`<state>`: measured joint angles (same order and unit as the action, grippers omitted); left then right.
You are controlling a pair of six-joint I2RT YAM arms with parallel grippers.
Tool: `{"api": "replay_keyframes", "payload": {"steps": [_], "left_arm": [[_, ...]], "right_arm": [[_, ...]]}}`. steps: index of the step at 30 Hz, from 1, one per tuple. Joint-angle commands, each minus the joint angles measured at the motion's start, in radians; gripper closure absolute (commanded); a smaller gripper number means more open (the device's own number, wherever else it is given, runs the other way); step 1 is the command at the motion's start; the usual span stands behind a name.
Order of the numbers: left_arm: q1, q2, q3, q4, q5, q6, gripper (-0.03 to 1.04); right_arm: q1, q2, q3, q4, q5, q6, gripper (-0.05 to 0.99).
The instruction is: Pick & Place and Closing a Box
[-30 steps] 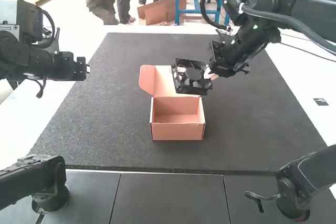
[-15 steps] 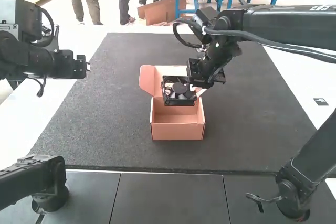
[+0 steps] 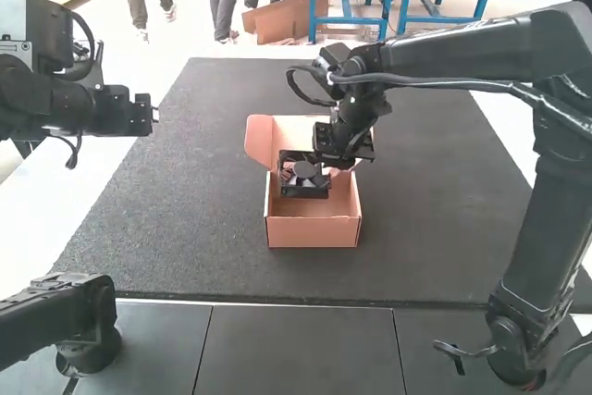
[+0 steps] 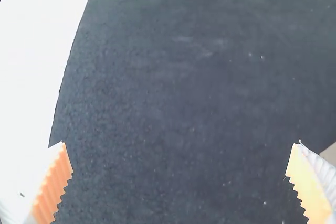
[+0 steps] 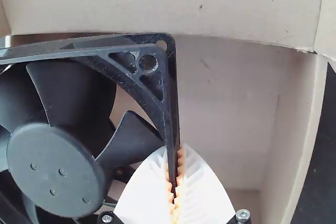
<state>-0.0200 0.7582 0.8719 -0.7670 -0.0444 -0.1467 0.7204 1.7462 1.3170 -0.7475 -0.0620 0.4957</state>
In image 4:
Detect cardboard box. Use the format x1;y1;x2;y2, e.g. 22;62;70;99
318;141;336;173

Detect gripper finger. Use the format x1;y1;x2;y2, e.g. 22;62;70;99
0;141;74;224
284;138;336;224

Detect black mat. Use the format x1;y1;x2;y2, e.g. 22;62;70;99
48;0;336;224

